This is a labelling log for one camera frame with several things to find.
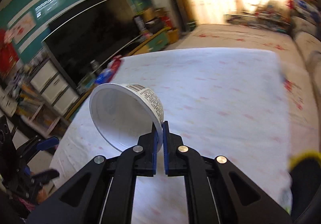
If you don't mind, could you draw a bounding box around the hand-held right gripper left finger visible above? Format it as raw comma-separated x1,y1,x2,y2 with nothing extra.
26,121,164,224

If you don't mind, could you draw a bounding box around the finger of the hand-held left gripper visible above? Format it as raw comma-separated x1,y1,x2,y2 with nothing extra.
24,169,61,185
17,136,60,162

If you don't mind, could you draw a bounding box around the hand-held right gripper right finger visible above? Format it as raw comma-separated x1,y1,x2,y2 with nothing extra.
163,121,294,224

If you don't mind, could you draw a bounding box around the yellow rimmed black trash bin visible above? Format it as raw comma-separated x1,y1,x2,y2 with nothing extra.
287,150,321,222

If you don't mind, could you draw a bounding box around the pile of books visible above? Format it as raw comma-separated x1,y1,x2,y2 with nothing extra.
0,64,63,137

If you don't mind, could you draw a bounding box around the white drawer cabinet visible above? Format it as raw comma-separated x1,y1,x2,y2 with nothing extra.
29,57,81,117

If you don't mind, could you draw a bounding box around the clear plastic box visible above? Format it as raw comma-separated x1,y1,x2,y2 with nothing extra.
78,74,97,94

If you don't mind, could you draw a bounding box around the blue white small carton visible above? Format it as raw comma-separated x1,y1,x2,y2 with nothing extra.
95,69,116,84

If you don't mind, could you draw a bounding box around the clear water bottle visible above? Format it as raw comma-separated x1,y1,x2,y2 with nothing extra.
89,60,101,74

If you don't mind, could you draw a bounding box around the red packet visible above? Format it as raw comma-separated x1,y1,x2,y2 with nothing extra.
108,56,123,74

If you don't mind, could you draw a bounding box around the large black television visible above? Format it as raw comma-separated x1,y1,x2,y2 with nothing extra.
41,0,144,89

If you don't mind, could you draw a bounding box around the small black television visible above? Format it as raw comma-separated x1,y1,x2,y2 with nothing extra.
48,0,108,39

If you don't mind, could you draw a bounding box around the beige floral bed sheet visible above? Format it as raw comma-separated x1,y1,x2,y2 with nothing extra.
160,23,309,114

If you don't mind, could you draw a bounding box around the open cardboard box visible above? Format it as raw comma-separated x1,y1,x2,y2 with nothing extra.
143,7,166,21

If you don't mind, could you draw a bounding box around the black tower fan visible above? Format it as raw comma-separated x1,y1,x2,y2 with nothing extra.
168,0,196,32

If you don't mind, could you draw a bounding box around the cluttered glass coffee table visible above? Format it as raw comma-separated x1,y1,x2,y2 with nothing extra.
224,12,293,34

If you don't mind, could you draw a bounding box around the beige sofa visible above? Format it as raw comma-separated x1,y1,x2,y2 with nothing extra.
291,13,321,104

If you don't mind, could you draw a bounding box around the white blue printed bag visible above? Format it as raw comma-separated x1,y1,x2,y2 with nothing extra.
293,0,316,16

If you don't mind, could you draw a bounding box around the red wall poster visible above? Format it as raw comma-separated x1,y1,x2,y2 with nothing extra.
0,28,19,76

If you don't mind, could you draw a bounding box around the pink floral wall picture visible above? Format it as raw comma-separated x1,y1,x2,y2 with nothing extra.
7,11,37,44

